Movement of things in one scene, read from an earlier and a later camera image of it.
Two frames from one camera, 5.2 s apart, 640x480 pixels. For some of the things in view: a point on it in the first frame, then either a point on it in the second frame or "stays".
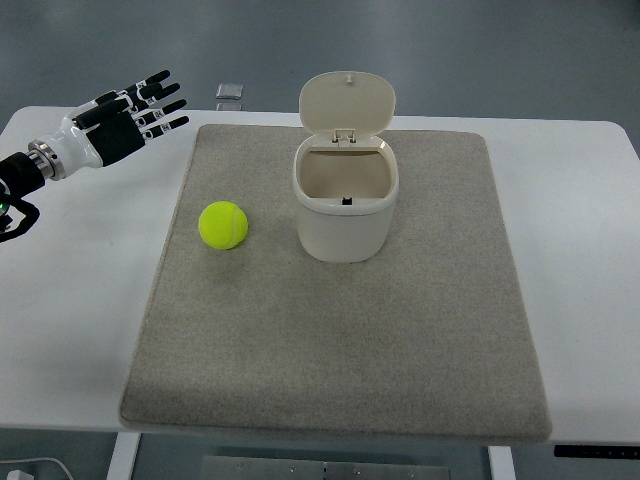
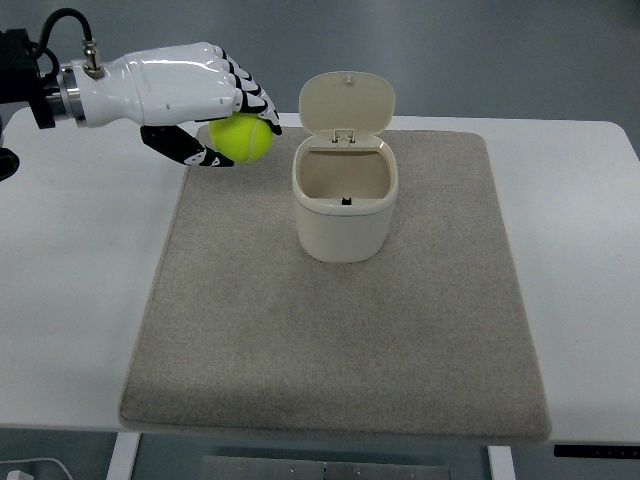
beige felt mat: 428,340 stays
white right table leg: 501,463 stays
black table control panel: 596,451 stays
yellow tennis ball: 223,224 -> 243,137
